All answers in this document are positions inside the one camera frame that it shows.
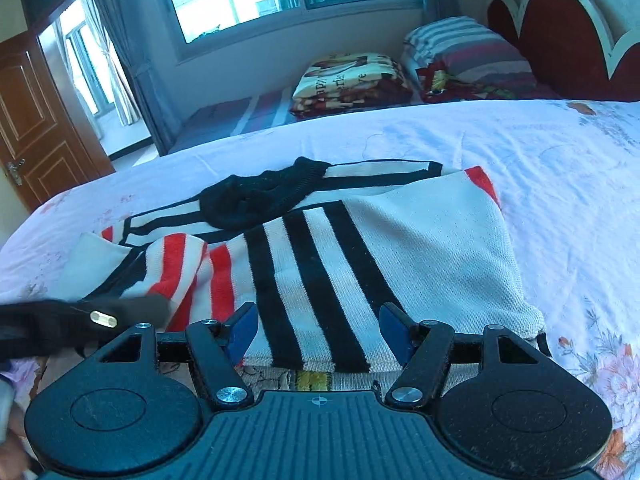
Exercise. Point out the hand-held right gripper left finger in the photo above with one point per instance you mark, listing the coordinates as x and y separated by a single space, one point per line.
244 332

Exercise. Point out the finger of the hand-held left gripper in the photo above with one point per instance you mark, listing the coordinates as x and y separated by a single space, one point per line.
130 310

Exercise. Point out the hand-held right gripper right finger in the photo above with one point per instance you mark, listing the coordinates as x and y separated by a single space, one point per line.
396 334

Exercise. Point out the striped knit sweater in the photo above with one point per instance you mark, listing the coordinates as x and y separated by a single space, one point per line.
400 255

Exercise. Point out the person's left forearm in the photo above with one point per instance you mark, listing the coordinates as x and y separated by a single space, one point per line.
11 435

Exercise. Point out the brown wooden door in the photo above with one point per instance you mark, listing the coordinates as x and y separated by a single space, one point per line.
40 120

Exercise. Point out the striped mattress sheet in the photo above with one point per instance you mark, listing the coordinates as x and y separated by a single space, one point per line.
240 117

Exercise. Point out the floral pink bed sheet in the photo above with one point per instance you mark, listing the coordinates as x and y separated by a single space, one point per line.
565 185

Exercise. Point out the white sheer curtain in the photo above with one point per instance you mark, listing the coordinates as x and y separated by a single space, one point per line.
117 80

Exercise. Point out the patterned yellow pillow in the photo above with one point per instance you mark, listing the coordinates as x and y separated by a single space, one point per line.
350 82

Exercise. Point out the red patterned cloth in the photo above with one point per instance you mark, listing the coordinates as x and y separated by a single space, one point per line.
450 82

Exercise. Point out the striped pillow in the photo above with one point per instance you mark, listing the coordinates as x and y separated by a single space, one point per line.
465 47

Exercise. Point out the red heart-shaped headboard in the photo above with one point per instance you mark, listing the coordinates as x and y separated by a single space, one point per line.
565 30

